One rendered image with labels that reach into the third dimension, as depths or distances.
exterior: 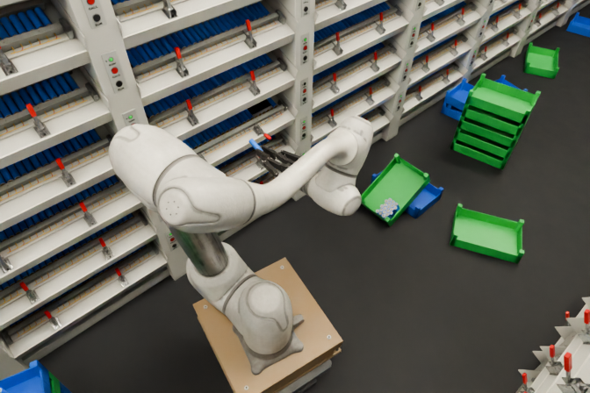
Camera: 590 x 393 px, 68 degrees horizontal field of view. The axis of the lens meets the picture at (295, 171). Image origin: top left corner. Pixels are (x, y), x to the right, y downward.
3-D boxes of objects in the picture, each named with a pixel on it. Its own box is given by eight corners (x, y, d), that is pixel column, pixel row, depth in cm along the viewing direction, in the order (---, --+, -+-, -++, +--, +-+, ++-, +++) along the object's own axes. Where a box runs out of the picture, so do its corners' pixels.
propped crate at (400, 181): (391, 226, 213) (387, 222, 206) (360, 203, 224) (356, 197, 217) (430, 181, 215) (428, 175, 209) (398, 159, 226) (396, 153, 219)
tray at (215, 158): (292, 124, 190) (298, 110, 182) (168, 192, 162) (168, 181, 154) (265, 90, 195) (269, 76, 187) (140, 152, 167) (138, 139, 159)
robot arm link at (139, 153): (229, 324, 141) (185, 283, 151) (263, 286, 148) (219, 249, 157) (140, 195, 79) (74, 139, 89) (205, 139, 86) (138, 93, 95)
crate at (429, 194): (440, 198, 226) (443, 188, 220) (415, 219, 216) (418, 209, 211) (394, 167, 241) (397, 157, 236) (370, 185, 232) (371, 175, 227)
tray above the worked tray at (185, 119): (292, 86, 176) (301, 62, 164) (156, 153, 149) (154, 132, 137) (262, 51, 181) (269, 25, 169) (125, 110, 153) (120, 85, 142)
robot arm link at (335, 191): (322, 200, 142) (337, 163, 140) (358, 223, 132) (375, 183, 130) (300, 199, 134) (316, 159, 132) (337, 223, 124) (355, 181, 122)
